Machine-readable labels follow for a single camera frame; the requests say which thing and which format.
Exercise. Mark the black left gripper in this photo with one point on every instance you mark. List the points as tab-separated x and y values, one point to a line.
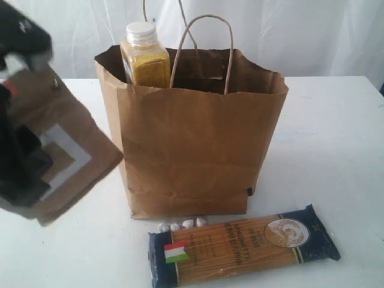
22	36

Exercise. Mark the yellow millet grain pack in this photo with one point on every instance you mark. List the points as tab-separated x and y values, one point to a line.
146	62

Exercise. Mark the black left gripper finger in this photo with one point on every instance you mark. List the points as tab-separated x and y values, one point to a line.
23	162

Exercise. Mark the white backdrop sheet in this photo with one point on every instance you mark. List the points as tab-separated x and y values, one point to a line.
294	38

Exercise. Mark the spaghetti package dark blue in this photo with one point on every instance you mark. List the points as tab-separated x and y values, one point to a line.
233	248

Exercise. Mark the brown kraft pouch white label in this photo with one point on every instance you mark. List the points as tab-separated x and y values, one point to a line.
82	154

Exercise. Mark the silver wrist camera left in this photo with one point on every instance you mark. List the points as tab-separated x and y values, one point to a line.
15	63

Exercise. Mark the blister pack of white pills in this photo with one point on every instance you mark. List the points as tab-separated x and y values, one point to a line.
186	224

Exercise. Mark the brown paper shopping bag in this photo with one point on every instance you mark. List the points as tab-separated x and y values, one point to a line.
197	146

